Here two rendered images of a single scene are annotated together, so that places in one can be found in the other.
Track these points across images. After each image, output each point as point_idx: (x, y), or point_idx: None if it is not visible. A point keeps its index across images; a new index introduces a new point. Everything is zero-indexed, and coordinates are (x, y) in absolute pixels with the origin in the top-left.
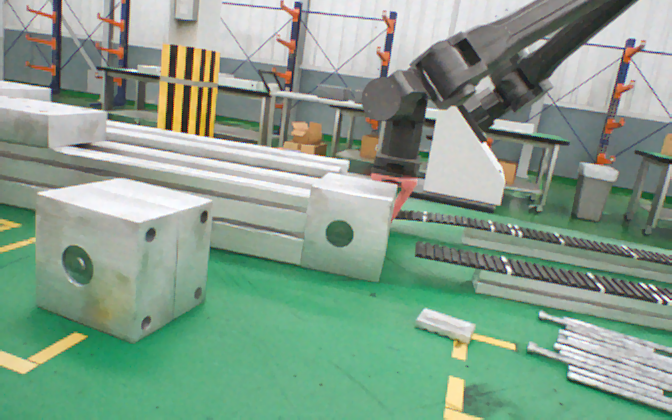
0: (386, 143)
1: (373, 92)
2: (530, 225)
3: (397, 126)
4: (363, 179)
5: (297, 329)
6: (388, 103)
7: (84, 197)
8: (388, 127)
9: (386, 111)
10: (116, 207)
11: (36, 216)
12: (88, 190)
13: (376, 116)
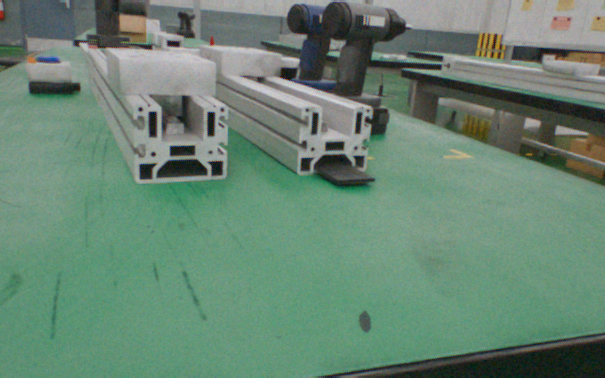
0: (117, 29)
1: (146, 1)
2: (25, 67)
3: (119, 17)
4: (168, 47)
5: None
6: (148, 6)
7: (294, 59)
8: (116, 19)
9: (148, 11)
10: (292, 58)
11: None
12: (289, 59)
13: (147, 14)
